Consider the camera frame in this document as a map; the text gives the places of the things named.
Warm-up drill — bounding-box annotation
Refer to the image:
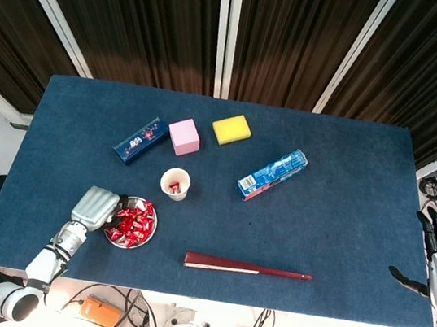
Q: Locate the white double frame post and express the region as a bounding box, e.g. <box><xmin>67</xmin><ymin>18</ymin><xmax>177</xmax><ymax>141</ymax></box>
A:
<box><xmin>203</xmin><ymin>0</ymin><xmax>245</xmax><ymax>101</ymax></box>

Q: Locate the pink cube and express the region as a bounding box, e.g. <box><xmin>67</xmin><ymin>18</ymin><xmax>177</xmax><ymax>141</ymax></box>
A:
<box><xmin>164</xmin><ymin>115</ymin><xmax>205</xmax><ymax>159</ymax></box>

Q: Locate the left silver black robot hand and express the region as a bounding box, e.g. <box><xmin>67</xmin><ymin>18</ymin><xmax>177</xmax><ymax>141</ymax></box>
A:
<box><xmin>68</xmin><ymin>182</ymin><xmax>132</xmax><ymax>237</ymax></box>

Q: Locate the orange power box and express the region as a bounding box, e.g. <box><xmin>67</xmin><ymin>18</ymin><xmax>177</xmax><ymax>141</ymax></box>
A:
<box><xmin>77</xmin><ymin>293</ymin><xmax>126</xmax><ymax>327</ymax></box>

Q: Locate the blue felt tablecloth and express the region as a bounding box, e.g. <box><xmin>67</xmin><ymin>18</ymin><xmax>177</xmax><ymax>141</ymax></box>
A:
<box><xmin>0</xmin><ymin>64</ymin><xmax>437</xmax><ymax>327</ymax></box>

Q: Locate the silver metal plate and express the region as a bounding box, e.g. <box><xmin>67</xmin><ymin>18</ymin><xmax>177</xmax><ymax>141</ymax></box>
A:
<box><xmin>101</xmin><ymin>192</ymin><xmax>163</xmax><ymax>253</ymax></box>

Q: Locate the white paper cup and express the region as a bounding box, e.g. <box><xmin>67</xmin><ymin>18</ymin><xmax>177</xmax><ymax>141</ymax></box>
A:
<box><xmin>156</xmin><ymin>165</ymin><xmax>194</xmax><ymax>204</ymax></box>

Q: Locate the yellow sponge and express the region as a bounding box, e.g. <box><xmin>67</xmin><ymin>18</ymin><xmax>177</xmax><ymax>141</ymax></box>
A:
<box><xmin>209</xmin><ymin>110</ymin><xmax>256</xmax><ymax>150</ymax></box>

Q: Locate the red folded fan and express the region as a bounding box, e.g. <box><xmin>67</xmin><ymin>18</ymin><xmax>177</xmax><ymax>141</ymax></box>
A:
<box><xmin>182</xmin><ymin>250</ymin><xmax>316</xmax><ymax>287</ymax></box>

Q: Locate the light blue toothpaste box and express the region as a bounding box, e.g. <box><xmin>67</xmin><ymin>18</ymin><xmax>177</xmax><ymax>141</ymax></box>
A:
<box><xmin>234</xmin><ymin>140</ymin><xmax>311</xmax><ymax>211</ymax></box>

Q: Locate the dark blue long box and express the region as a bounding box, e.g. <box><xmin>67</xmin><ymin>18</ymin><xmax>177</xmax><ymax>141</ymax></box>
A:
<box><xmin>110</xmin><ymin>110</ymin><xmax>172</xmax><ymax>172</ymax></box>

